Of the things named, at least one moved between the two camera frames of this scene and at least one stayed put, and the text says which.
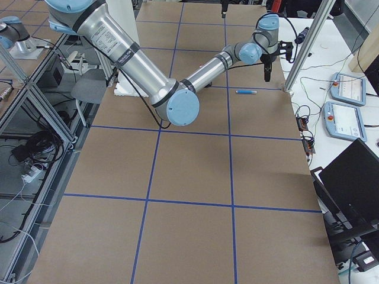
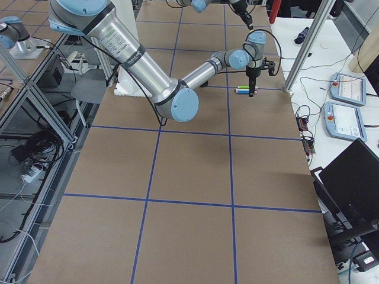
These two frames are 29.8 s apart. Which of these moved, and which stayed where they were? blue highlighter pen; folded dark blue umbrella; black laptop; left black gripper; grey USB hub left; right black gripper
Moved: left black gripper; right black gripper
Stayed: folded dark blue umbrella; black laptop; blue highlighter pen; grey USB hub left
